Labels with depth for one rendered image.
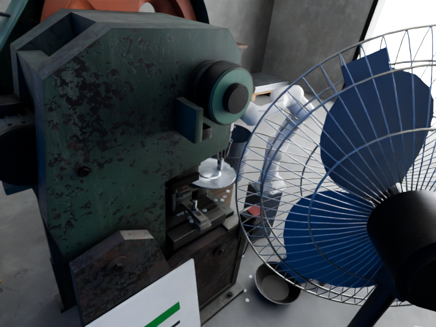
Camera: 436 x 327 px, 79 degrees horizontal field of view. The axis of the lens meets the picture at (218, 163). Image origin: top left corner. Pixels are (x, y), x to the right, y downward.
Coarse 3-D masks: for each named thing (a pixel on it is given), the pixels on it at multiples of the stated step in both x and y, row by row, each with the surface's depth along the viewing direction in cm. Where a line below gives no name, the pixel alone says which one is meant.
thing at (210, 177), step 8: (208, 160) 151; (216, 160) 152; (200, 168) 142; (208, 168) 143; (216, 168) 144; (224, 168) 146; (232, 168) 146; (200, 176) 136; (208, 176) 136; (216, 176) 137; (224, 176) 139; (232, 176) 140; (200, 184) 130; (208, 184) 131; (216, 184) 132; (224, 184) 133
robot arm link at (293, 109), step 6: (300, 102) 144; (306, 102) 144; (294, 108) 146; (312, 108) 142; (300, 114) 143; (306, 114) 142; (288, 120) 158; (294, 120) 156; (306, 120) 147; (294, 126) 157; (300, 126) 159
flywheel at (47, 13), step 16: (48, 0) 90; (64, 0) 93; (80, 0) 99; (96, 0) 102; (112, 0) 106; (128, 0) 110; (144, 0) 114; (160, 0) 118; (176, 0) 119; (48, 16) 93; (192, 16) 128
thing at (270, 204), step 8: (256, 192) 185; (280, 192) 187; (248, 200) 198; (256, 200) 187; (264, 200) 184; (272, 200) 188; (264, 208) 189; (272, 216) 198; (264, 224) 200; (272, 224) 205; (256, 232) 201; (264, 232) 206
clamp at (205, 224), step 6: (186, 204) 122; (192, 204) 123; (186, 210) 121; (192, 210) 119; (198, 210) 120; (192, 216) 119; (198, 216) 117; (204, 216) 117; (198, 222) 116; (204, 222) 117; (198, 228) 116; (204, 228) 116
